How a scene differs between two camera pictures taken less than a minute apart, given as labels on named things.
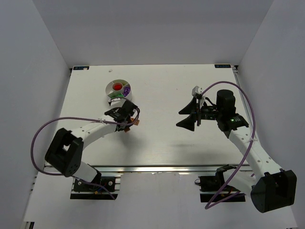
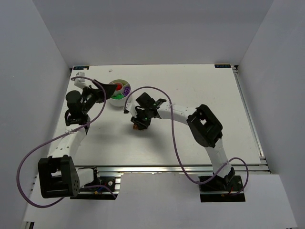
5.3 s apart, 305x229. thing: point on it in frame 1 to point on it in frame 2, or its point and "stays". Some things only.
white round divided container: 118,88 stays
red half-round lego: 117,86 stays
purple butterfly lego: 126,91 stays
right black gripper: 198,116 to 139,119
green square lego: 120,96 stays
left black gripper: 123,118 to 96,90
